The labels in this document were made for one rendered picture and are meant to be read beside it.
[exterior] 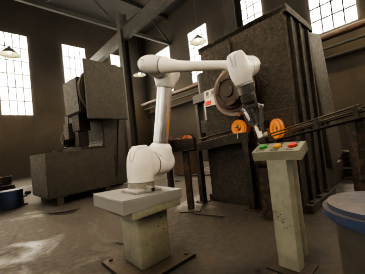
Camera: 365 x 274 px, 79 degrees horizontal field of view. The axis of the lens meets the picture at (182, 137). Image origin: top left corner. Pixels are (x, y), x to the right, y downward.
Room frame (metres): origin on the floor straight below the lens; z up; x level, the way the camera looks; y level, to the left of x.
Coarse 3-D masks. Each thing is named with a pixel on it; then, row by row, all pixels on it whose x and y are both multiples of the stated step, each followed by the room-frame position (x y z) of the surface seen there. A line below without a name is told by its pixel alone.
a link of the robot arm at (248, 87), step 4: (252, 80) 1.06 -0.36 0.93; (244, 84) 1.05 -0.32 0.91; (248, 84) 1.05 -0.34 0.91; (252, 84) 1.06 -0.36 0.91; (236, 88) 1.09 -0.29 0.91; (240, 88) 1.07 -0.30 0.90; (244, 88) 1.06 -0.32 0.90; (248, 88) 1.06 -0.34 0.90; (252, 88) 1.06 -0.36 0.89; (240, 92) 1.08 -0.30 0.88; (244, 92) 1.07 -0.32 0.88; (248, 92) 1.06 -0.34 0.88; (252, 92) 1.08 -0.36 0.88
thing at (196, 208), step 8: (176, 144) 2.40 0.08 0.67; (184, 144) 2.38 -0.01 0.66; (192, 144) 2.36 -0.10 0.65; (176, 152) 2.19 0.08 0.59; (184, 152) 2.25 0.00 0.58; (184, 160) 2.25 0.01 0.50; (184, 168) 2.25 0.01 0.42; (192, 192) 2.26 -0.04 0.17; (192, 200) 2.24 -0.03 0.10; (184, 208) 2.30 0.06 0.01; (192, 208) 2.24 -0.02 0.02; (200, 208) 2.24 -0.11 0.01
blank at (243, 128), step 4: (236, 120) 2.11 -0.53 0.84; (240, 120) 2.08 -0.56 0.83; (232, 124) 2.15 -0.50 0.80; (240, 124) 2.08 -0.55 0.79; (244, 124) 2.06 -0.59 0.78; (232, 128) 2.16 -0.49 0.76; (244, 128) 2.05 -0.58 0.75; (232, 132) 2.16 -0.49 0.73; (236, 132) 2.12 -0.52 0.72; (240, 132) 2.09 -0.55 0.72
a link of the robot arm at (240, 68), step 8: (232, 56) 1.03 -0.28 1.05; (240, 56) 1.02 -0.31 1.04; (232, 64) 1.04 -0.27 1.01; (240, 64) 1.02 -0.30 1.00; (248, 64) 1.04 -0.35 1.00; (232, 72) 1.05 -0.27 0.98; (240, 72) 1.03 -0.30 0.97; (248, 72) 1.04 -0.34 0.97; (232, 80) 1.08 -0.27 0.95; (240, 80) 1.05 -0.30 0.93; (248, 80) 1.05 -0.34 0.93
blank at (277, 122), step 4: (272, 120) 1.70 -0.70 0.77; (276, 120) 1.64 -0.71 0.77; (280, 120) 1.63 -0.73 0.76; (272, 124) 1.71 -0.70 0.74; (276, 124) 1.65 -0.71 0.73; (280, 124) 1.61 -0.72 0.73; (272, 128) 1.71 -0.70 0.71; (280, 128) 1.61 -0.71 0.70; (272, 132) 1.72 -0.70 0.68; (280, 132) 1.61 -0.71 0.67; (276, 136) 1.67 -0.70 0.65; (280, 136) 1.64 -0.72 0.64
